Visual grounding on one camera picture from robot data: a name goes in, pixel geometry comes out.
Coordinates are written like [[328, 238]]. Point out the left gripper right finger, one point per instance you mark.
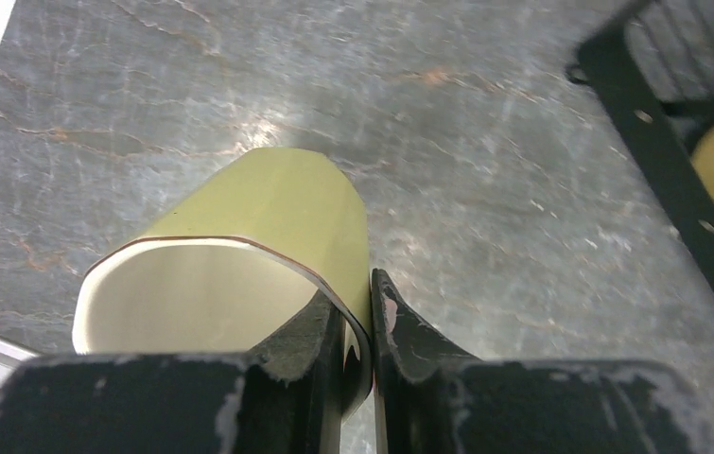
[[431, 396]]

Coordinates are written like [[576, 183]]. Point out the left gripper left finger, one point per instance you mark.
[[282, 396]]

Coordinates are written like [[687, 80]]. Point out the yellow-green faceted mug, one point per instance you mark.
[[240, 256]]

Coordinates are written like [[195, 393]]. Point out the black wire dish rack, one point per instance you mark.
[[651, 65]]

